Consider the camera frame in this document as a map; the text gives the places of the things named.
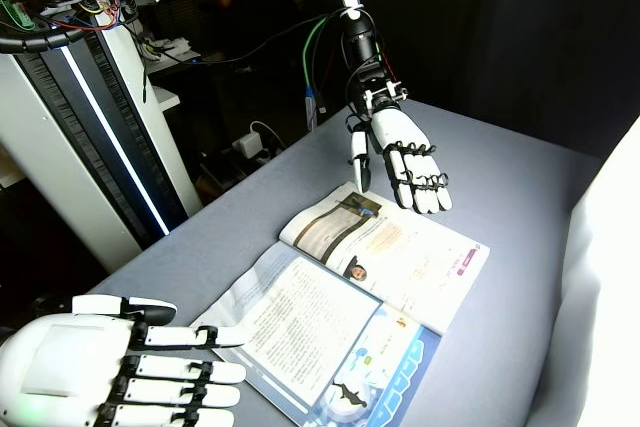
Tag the white robot body column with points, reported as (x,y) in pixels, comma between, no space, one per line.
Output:
(30,147)

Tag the white desk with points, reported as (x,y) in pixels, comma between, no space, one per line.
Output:
(167,97)

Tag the grey table cloth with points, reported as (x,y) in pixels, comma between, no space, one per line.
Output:
(500,187)

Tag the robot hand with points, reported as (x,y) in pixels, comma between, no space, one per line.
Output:
(395,132)
(55,367)

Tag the white power adapter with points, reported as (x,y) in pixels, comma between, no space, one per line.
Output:
(250,143)

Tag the illustrated book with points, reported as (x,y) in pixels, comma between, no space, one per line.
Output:
(310,307)

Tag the white cloth pile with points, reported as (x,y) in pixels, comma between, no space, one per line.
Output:
(170,47)

